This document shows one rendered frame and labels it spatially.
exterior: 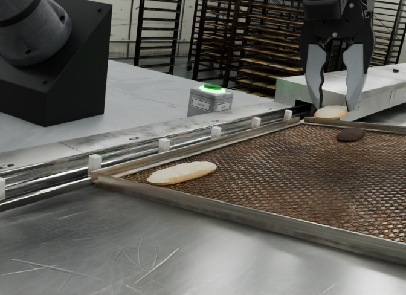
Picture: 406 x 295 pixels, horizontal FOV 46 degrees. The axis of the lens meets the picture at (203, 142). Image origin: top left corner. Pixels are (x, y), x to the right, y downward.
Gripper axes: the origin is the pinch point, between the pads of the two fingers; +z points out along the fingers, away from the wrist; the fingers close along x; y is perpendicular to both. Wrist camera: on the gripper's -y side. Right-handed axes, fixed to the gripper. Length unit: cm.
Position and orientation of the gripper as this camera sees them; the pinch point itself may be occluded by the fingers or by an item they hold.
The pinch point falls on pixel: (333, 101)
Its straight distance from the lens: 69.3
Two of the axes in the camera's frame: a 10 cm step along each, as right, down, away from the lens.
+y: 4.7, -1.7, 8.7
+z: 0.1, 9.8, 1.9
